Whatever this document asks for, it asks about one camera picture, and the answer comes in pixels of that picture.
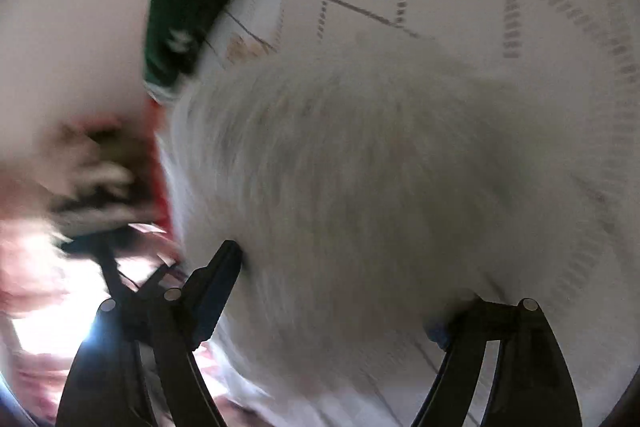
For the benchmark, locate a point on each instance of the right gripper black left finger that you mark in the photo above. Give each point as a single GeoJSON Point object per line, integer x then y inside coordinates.
{"type": "Point", "coordinates": [105, 386]}

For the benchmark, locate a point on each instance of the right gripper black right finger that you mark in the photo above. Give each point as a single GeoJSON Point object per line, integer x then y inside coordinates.
{"type": "Point", "coordinates": [531, 385]}

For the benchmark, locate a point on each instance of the white fluffy knit cardigan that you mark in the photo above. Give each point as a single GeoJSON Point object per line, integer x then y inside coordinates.
{"type": "Point", "coordinates": [371, 185]}

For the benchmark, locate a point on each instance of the stack of folded clothes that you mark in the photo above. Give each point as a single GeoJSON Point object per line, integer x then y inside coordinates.
{"type": "Point", "coordinates": [98, 175]}

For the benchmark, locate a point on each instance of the red floral blanket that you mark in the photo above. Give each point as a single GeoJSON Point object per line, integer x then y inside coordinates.
{"type": "Point", "coordinates": [153, 120]}

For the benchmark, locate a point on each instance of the white quilted floral bedspread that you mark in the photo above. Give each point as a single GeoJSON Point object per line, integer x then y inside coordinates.
{"type": "Point", "coordinates": [581, 59]}

